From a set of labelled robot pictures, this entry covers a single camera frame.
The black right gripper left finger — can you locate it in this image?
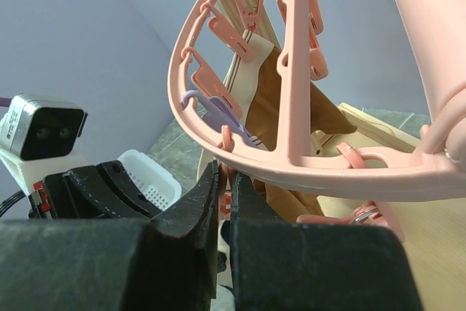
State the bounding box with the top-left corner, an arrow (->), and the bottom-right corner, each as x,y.
1,162 -> 219,310

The white plastic basket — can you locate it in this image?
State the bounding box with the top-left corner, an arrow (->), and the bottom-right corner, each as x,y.
117,149 -> 182,210

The wooden hanger rack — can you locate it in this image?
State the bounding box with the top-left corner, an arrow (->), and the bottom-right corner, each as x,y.
216,0 -> 465,310

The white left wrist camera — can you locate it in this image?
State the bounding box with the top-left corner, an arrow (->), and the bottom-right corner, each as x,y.
1,93 -> 88,195

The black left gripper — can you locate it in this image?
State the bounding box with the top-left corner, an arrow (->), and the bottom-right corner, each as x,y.
28,160 -> 162,219

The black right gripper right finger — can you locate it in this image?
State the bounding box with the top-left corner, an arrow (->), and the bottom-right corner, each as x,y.
230,173 -> 423,311

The brown underwear on hanger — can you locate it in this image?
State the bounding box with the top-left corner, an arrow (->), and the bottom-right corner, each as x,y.
221,28 -> 358,224

